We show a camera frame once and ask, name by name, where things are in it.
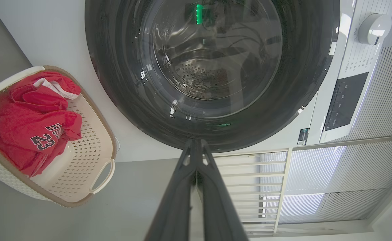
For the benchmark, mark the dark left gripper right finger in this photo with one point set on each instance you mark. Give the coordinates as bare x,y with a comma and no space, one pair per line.
219,207

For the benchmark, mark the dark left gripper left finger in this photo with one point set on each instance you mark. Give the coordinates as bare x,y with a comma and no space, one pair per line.
176,207

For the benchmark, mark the black round glass washer door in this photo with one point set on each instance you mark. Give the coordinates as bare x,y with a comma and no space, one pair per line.
115,67

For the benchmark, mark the red basketball jersey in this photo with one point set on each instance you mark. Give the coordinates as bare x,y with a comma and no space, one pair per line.
25,127

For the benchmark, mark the cream perforated basket brown rim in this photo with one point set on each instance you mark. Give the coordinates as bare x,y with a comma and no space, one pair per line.
89,150

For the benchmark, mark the steel washer drum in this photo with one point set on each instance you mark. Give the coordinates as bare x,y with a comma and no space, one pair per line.
199,73

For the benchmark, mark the black washing machine control panel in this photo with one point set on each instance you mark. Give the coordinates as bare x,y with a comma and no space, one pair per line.
346,100

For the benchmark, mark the white front-load washing machine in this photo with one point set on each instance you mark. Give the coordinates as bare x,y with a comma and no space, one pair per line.
48,33

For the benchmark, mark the white control knob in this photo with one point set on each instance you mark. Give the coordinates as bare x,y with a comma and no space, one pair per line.
373,28

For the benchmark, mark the small black code sticker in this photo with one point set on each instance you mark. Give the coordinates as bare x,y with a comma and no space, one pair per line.
303,137

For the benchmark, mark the white slatted rail rack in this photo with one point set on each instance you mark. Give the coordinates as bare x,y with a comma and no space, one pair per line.
285,174

